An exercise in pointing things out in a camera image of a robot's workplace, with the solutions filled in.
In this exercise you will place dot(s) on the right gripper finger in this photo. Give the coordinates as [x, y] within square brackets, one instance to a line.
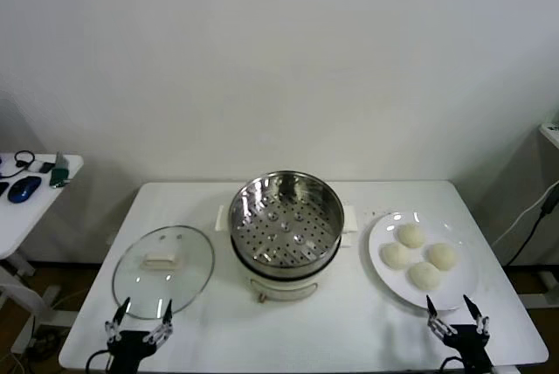
[432, 310]
[473, 309]

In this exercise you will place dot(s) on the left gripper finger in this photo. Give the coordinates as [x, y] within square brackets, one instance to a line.
[121, 312]
[167, 313]

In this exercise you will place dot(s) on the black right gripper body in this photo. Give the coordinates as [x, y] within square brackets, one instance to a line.
[469, 345]

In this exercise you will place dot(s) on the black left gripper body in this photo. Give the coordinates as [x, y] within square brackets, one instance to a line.
[131, 343]

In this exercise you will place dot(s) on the white steamed baozi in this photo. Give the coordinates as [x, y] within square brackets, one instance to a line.
[424, 276]
[442, 256]
[396, 256]
[410, 235]

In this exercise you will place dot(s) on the steel steamer basket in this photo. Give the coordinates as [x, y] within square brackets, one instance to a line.
[284, 199]

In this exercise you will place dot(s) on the white table foot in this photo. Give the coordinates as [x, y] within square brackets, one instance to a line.
[61, 317]
[536, 302]

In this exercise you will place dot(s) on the white round plate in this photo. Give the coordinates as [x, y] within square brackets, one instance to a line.
[436, 225]

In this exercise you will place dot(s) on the white electric cooker pot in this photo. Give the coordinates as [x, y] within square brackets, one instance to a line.
[284, 288]

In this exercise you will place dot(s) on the white side table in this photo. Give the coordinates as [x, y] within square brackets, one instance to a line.
[39, 212]

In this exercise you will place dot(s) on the green handheld device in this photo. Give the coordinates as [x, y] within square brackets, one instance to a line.
[59, 175]

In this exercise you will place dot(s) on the blue computer mouse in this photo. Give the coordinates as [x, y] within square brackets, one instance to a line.
[24, 189]

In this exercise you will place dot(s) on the small black card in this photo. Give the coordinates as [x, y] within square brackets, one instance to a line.
[46, 168]

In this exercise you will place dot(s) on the small white box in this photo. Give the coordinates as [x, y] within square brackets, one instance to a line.
[36, 167]

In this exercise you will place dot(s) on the black flat device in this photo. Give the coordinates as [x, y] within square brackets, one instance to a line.
[3, 189]

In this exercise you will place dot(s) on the white side cabinet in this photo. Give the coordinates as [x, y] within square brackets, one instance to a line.
[550, 133]

